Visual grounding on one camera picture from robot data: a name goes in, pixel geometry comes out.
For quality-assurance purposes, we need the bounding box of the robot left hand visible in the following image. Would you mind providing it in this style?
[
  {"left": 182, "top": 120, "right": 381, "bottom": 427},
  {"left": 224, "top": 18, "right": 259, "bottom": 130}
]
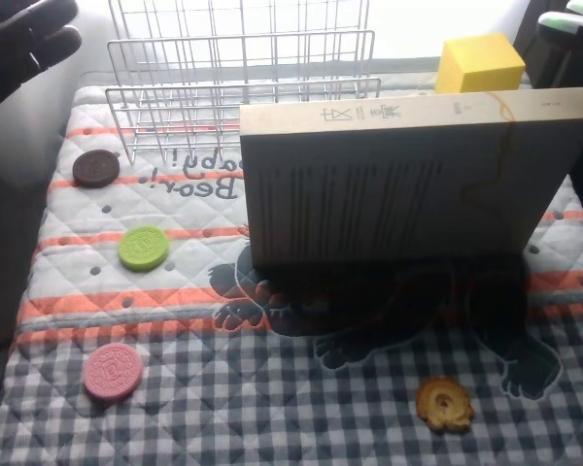
[{"left": 0, "top": 0, "right": 83, "bottom": 120}]

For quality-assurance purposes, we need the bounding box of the beige cardboard box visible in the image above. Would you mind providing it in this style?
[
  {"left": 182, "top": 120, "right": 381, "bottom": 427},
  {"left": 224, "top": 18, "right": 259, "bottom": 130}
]
[{"left": 239, "top": 86, "right": 583, "bottom": 271}]

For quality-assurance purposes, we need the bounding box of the yellow foam block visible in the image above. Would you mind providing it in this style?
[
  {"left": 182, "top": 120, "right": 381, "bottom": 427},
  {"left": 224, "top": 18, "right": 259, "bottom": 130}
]
[{"left": 435, "top": 32, "right": 526, "bottom": 94}]

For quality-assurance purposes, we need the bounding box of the brown toy sandwich cookie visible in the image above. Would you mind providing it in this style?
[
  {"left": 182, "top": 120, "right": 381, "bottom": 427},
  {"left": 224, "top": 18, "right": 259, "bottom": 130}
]
[{"left": 72, "top": 149, "right": 121, "bottom": 188}]

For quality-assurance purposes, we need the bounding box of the green toy sandwich cookie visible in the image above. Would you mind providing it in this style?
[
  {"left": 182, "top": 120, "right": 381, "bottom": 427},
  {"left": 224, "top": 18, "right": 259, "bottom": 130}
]
[{"left": 118, "top": 224, "right": 169, "bottom": 272}]

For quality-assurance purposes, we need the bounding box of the pink toy sandwich cookie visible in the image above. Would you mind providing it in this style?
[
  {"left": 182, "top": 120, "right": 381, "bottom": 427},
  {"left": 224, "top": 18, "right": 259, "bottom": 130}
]
[{"left": 83, "top": 343, "right": 142, "bottom": 402}]

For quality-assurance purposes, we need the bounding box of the grey quilt with bear print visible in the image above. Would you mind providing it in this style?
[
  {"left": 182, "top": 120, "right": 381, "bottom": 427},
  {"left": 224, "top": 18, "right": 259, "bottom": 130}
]
[{"left": 0, "top": 72, "right": 583, "bottom": 466}]

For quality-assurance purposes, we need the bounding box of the wire dish rack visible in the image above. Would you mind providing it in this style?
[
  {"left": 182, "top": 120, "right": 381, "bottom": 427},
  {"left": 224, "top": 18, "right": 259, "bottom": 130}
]
[{"left": 105, "top": 0, "right": 383, "bottom": 166}]

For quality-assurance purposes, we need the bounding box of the toy butter ring cookie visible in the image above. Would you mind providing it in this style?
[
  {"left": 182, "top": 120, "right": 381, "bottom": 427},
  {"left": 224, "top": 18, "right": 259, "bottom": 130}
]
[{"left": 415, "top": 376, "right": 476, "bottom": 433}]

